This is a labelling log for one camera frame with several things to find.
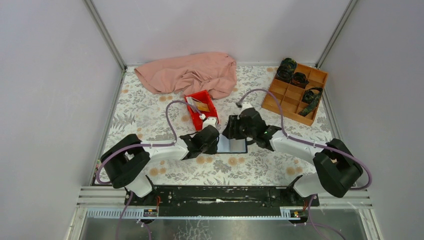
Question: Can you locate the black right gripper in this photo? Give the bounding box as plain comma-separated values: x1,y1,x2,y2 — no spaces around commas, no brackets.
221,115,256,141

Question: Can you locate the gold VIP card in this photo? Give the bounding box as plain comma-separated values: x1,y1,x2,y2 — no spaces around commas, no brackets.
194,101,210,112

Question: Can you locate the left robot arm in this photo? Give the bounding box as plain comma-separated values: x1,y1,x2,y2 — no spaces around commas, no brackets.
98,125,220,206

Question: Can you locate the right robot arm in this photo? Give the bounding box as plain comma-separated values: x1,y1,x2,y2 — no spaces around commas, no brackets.
222,107,364,206

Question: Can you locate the stack of cards in bin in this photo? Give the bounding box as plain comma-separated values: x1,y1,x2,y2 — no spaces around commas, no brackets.
185,96,201,114

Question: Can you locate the red plastic bin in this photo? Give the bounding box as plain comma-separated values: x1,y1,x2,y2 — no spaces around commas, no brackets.
184,90,219,131

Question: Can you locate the pink cloth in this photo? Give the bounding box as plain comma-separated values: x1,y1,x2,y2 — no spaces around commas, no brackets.
134,52,237,99

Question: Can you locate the wooden compartment tray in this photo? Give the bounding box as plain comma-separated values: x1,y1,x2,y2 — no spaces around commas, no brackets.
261,63,329,126

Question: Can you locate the rolled dark belt middle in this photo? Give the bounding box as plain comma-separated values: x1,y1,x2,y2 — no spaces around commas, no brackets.
290,72,309,89

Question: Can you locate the rolled dark belt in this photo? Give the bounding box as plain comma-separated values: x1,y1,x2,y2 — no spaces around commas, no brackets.
275,57,298,84
290,72,309,89

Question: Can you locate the rolled dark belt top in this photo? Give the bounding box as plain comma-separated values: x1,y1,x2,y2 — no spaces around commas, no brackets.
275,57,298,84

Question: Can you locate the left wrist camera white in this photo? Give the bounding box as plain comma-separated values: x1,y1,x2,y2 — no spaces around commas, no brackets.
199,113,219,130

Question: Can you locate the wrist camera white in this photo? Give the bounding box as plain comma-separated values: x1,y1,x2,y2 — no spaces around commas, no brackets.
236,101,253,114
199,113,219,130

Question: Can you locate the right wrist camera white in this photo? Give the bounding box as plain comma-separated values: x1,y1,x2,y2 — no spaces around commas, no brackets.
236,101,253,114

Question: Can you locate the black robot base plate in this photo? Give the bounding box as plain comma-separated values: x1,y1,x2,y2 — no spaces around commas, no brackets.
124,185,320,217

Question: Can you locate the camouflage strap in tray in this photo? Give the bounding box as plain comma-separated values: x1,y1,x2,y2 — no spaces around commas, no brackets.
297,87,324,117

